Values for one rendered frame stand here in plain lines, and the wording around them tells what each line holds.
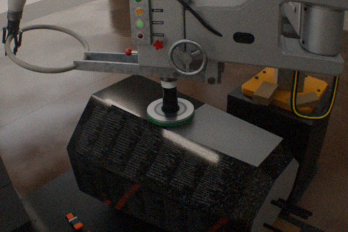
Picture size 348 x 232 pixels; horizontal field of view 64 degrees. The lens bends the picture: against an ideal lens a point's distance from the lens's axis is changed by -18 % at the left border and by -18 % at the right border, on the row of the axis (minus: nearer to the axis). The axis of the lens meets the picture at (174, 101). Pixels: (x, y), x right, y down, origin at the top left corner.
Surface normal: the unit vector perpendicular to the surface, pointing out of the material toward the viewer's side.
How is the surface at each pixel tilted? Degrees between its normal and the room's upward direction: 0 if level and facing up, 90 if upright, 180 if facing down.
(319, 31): 90
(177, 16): 90
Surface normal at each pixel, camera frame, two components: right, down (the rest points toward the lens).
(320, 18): -0.54, 0.43
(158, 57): -0.26, 0.48
